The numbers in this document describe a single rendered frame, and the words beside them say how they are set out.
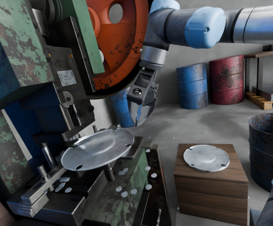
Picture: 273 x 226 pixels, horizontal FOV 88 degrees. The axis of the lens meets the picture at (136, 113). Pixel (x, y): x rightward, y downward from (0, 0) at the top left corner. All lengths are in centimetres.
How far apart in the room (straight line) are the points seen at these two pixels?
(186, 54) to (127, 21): 296
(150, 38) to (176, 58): 332
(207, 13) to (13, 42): 41
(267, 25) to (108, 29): 69
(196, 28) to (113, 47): 60
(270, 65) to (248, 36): 367
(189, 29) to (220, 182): 87
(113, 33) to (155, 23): 49
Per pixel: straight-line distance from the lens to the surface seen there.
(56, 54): 58
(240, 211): 120
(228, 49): 384
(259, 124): 158
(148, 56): 42
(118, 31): 87
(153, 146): 82
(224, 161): 113
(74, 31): 64
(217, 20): 37
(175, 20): 38
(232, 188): 107
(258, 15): 45
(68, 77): 59
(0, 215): 81
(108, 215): 54
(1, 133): 72
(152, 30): 42
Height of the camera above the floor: 104
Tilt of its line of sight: 17 degrees down
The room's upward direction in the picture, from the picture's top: 13 degrees counter-clockwise
